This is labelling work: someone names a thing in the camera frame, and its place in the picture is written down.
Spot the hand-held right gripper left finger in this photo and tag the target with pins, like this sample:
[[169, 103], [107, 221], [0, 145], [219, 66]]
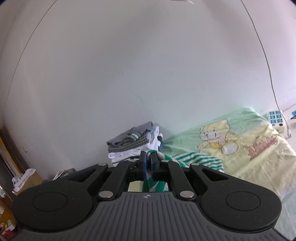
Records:
[[143, 166]]

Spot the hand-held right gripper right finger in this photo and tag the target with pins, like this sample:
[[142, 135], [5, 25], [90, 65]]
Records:
[[152, 166]]

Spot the green striped shirt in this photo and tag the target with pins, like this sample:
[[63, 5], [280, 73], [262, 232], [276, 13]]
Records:
[[198, 161]]

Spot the white folded shirt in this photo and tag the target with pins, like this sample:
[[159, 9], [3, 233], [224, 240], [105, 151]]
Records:
[[124, 154]]

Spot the white and green folded garment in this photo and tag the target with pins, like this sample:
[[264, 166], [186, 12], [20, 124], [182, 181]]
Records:
[[120, 161]]

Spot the grey patterned folded sweater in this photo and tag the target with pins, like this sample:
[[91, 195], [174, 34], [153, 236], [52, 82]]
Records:
[[129, 146]]

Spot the grey knit sweater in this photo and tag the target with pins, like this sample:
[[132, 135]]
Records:
[[134, 134]]

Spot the folded newspapers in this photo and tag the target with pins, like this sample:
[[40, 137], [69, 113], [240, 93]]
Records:
[[64, 173]]

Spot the yellow green printed bed sheet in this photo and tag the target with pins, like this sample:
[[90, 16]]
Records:
[[254, 166]]

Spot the cardboard box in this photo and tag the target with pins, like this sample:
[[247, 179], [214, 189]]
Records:
[[32, 183]]

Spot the stack of white papers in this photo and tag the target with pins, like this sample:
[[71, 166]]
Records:
[[23, 177]]

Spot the white power strip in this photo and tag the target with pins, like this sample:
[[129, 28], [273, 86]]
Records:
[[276, 119]]

